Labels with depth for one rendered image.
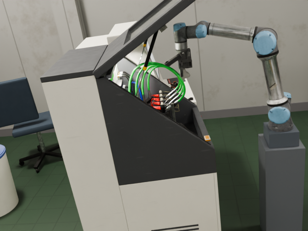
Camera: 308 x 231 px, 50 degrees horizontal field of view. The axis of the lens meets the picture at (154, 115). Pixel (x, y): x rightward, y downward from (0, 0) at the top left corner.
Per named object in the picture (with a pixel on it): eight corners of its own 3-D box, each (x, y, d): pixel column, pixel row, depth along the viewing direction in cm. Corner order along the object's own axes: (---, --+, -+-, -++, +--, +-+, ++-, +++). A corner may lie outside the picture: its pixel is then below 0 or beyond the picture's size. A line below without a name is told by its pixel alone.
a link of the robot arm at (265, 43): (292, 114, 198) (275, 25, 181) (291, 125, 185) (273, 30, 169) (272, 117, 203) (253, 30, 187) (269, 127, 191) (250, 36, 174)
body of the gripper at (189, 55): (192, 68, 201) (190, 49, 196) (178, 70, 201) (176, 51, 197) (190, 65, 208) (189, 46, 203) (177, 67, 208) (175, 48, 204)
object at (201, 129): (215, 169, 196) (213, 145, 190) (208, 170, 196) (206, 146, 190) (199, 126, 253) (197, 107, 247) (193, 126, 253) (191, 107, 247)
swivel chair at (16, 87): (32, 150, 440) (6, 70, 398) (76, 145, 435) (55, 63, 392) (11, 177, 381) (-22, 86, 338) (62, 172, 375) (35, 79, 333)
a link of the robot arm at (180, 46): (175, 44, 195) (173, 41, 202) (176, 51, 197) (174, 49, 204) (187, 42, 195) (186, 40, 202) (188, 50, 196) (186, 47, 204)
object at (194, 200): (224, 272, 222) (217, 173, 192) (139, 282, 224) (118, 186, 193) (206, 205, 287) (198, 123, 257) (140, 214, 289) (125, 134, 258)
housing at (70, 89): (139, 282, 224) (93, 69, 166) (98, 287, 225) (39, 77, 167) (141, 171, 353) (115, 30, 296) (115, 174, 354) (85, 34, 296)
